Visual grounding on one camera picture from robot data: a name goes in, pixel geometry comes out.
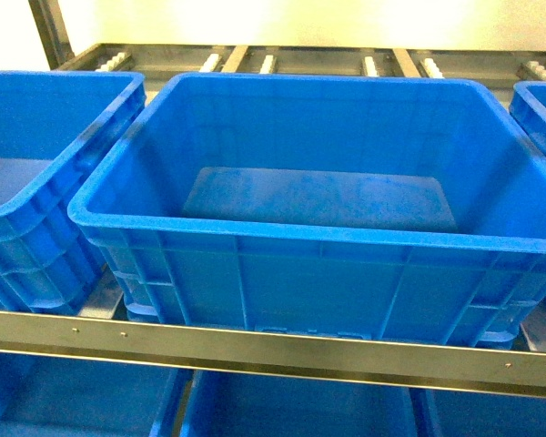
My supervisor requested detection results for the blue lower right crate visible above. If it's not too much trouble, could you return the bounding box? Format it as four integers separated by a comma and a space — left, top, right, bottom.
410, 389, 546, 436

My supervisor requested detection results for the blue storage crate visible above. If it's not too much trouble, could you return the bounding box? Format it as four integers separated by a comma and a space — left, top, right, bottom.
68, 73, 546, 346
509, 81, 546, 157
0, 71, 146, 315

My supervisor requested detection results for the blue left storage crate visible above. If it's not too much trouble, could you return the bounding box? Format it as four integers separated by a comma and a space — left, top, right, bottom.
0, 71, 146, 315

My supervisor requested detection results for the blue right storage crate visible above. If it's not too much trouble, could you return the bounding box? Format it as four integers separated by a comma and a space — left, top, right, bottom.
509, 81, 546, 157

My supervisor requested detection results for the blue centre storage crate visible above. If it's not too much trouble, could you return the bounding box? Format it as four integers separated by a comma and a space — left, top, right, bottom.
68, 73, 546, 346

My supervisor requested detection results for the metal roller rack frame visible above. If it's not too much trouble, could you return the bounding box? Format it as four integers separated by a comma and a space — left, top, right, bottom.
0, 0, 546, 437

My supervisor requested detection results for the blue lower centre crate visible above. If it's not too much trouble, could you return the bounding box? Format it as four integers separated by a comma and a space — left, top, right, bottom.
179, 371, 419, 436

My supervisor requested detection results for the blue lower left crate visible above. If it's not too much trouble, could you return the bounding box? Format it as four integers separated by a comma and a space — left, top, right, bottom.
0, 353, 191, 436

